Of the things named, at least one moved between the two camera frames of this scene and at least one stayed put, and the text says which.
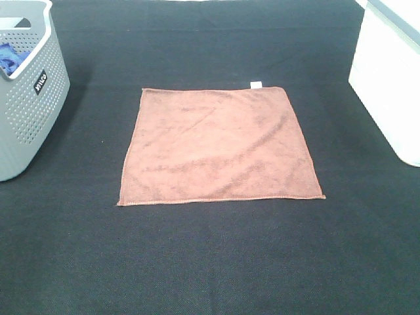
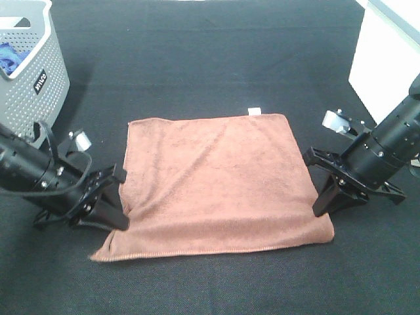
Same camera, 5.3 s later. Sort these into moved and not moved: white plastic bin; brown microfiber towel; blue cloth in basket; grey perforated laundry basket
Moved: brown microfiber towel
Not moved: white plastic bin; blue cloth in basket; grey perforated laundry basket
